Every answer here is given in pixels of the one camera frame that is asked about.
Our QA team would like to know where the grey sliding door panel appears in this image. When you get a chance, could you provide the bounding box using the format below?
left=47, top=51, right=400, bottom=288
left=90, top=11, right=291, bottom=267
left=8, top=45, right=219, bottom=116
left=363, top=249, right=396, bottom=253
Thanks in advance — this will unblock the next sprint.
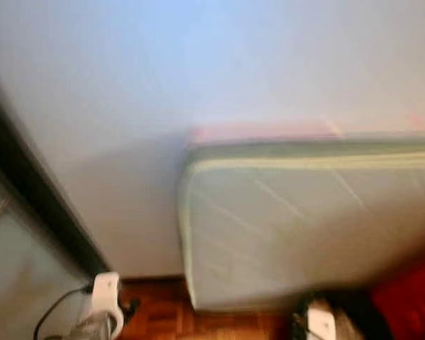
left=0, top=163, right=93, bottom=340

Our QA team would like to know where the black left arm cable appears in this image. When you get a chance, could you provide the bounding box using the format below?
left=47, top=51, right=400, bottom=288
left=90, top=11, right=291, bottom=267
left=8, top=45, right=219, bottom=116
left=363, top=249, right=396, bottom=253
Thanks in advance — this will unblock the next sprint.
left=32, top=283, right=94, bottom=340

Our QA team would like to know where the red fabric cushion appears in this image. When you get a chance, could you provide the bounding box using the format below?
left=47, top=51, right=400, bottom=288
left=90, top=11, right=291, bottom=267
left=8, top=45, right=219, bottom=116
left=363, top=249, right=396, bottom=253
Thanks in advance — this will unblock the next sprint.
left=372, top=259, right=425, bottom=340

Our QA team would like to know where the green quilted mattress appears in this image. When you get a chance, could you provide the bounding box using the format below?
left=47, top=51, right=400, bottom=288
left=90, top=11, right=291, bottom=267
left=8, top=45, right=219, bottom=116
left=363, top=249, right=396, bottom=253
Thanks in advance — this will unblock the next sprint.
left=177, top=138, right=425, bottom=312

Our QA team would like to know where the black waste bin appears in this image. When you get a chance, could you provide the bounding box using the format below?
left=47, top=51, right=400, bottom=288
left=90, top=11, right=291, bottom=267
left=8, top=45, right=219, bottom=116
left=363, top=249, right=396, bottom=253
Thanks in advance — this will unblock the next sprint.
left=290, top=287, right=394, bottom=340

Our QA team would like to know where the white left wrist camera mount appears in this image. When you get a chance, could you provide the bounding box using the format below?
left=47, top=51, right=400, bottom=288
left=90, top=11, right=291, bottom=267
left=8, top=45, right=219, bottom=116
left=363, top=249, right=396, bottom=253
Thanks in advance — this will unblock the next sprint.
left=91, top=273, right=125, bottom=330

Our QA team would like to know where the black sliding door frame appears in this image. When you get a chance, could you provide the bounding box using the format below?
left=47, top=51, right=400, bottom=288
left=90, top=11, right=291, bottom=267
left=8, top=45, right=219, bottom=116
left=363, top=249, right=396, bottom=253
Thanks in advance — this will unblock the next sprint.
left=0, top=78, right=111, bottom=281

